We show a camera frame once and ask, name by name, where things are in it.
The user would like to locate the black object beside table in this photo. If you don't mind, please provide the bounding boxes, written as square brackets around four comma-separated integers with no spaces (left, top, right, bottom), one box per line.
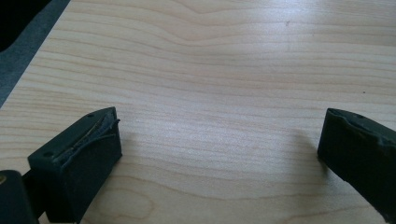
[0,0,53,53]

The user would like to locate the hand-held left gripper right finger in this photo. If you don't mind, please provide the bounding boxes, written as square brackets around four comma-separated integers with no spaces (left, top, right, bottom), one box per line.
[317,107,396,224]

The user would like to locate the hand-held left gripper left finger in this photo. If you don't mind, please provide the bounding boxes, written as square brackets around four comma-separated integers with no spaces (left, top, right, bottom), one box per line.
[27,106,123,224]

